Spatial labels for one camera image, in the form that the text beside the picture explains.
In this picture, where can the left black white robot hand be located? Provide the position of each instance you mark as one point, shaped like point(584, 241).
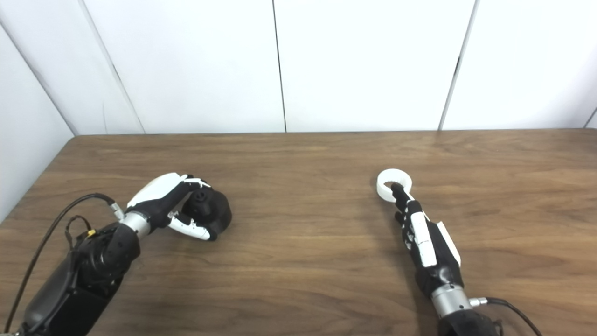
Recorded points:
point(158, 205)

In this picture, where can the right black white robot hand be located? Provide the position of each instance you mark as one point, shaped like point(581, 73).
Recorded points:
point(443, 270)

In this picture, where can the round black plastic part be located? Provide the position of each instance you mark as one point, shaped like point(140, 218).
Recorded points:
point(217, 212)

